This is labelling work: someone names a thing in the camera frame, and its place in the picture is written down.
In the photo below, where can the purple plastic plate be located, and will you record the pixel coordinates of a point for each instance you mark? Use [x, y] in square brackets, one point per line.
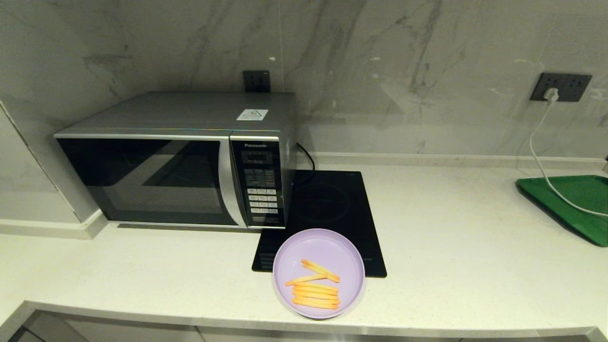
[308, 244]

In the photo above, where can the glass microwave door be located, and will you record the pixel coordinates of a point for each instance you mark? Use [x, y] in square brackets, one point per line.
[142, 180]

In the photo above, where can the silver Panasonic microwave body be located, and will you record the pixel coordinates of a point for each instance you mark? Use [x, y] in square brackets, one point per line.
[190, 110]

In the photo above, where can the black induction cooktop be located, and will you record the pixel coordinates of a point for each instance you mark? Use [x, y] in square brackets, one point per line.
[327, 199]

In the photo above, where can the white warning sticker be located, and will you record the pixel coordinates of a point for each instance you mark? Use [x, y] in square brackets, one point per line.
[252, 114]

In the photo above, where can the white power plug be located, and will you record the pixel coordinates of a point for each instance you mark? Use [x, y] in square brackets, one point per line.
[551, 95]

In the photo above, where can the green plastic tray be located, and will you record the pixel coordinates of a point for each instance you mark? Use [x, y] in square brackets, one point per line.
[584, 195]

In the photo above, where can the black wide wall socket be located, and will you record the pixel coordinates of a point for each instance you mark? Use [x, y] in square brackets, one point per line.
[572, 87]

